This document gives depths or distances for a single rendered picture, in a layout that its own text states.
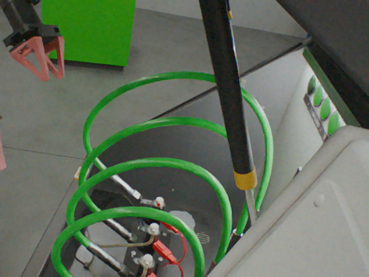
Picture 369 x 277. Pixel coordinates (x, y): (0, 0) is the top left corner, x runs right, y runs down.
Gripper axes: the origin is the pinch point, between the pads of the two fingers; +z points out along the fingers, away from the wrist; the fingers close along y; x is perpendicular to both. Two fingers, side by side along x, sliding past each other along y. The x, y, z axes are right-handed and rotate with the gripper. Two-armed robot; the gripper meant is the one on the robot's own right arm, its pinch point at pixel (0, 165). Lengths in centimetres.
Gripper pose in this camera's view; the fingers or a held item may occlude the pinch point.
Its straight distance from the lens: 68.8
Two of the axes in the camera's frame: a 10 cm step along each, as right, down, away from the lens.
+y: 7.4, -3.5, -5.8
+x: 4.0, -4.5, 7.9
